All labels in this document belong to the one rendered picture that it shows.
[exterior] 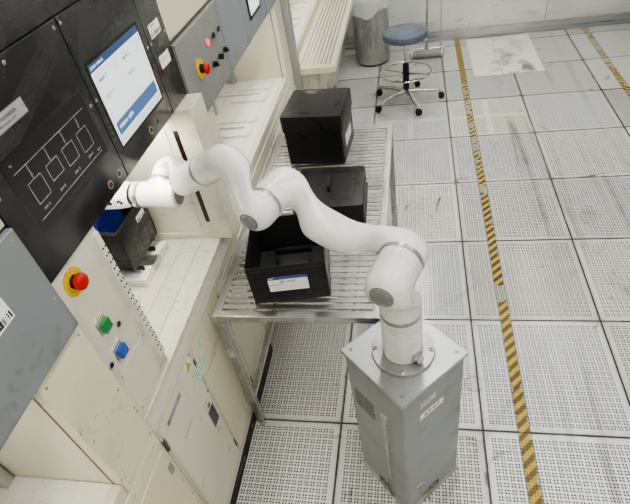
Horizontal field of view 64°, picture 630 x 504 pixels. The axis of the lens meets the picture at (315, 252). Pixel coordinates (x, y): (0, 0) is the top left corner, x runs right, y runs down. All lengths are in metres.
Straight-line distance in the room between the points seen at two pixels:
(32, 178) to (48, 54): 0.27
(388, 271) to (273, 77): 2.12
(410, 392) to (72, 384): 0.88
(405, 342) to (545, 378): 1.16
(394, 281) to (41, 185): 0.80
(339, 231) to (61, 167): 0.66
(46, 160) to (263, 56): 2.13
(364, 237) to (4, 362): 0.83
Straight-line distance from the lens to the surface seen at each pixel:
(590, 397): 2.54
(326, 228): 1.31
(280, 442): 2.38
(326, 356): 2.58
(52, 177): 1.20
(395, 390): 1.54
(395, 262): 1.27
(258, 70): 3.20
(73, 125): 1.27
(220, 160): 1.37
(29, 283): 1.12
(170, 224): 2.02
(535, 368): 2.57
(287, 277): 1.72
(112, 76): 1.43
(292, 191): 1.37
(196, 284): 1.82
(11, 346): 1.10
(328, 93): 2.53
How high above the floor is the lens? 2.06
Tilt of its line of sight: 41 degrees down
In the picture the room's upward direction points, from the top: 11 degrees counter-clockwise
